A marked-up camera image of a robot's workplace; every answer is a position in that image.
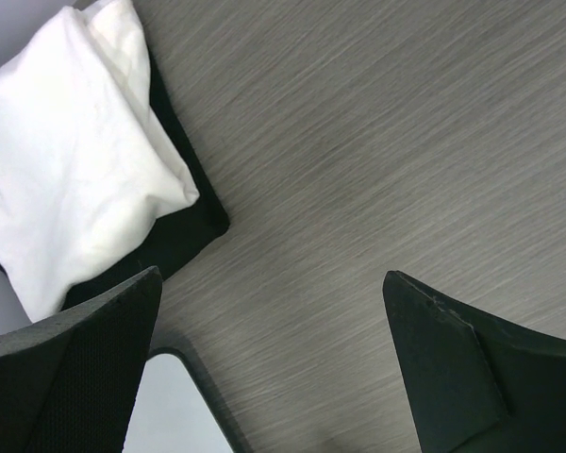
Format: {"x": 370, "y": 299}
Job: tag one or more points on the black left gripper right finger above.
{"x": 475, "y": 382}

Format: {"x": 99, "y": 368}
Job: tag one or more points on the white dry-erase board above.
{"x": 178, "y": 409}

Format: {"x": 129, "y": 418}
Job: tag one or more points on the folded white t shirt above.
{"x": 86, "y": 167}

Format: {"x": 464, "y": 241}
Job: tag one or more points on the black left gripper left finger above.
{"x": 69, "y": 382}

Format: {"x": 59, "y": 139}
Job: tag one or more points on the folded black t shirt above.
{"x": 175, "y": 238}

